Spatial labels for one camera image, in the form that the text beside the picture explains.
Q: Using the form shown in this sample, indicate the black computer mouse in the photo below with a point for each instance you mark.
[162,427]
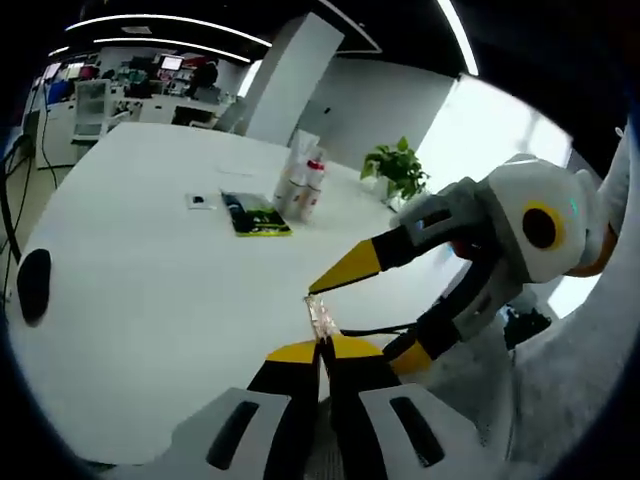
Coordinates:
[34,285]

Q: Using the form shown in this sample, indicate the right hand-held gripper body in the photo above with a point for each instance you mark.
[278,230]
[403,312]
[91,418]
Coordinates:
[510,225]

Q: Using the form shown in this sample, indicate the white skincare tube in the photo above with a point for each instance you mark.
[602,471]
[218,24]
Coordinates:
[302,150]

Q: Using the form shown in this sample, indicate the grey mesh office chair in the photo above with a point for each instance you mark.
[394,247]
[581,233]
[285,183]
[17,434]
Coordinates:
[550,400]

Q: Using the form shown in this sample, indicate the white mesh office chair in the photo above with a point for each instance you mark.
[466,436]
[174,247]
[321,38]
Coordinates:
[93,110]

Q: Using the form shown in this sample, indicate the green and black packet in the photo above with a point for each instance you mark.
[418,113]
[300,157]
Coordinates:
[255,215]

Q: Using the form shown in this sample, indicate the potted green plant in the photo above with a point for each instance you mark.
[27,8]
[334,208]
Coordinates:
[400,167]

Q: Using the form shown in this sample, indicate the small gold packet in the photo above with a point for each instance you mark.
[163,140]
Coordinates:
[322,317]

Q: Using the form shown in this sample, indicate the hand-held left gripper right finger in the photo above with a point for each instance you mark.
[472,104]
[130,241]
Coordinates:
[360,400]

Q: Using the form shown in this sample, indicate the small background monitor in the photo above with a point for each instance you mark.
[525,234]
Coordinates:
[171,63]

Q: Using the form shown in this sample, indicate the blue storage bin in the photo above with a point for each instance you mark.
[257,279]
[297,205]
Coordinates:
[57,92]

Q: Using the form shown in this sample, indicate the clear plastic bottle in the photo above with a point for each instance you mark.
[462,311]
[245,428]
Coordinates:
[282,192]

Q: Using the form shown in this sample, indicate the clear plastic packet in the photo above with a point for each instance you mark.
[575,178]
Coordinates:
[202,201]

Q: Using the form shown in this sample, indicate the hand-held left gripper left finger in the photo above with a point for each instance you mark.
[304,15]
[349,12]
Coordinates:
[290,400]

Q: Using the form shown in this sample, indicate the red collar skincare bottle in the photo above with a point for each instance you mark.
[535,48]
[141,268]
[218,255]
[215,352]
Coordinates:
[316,192]

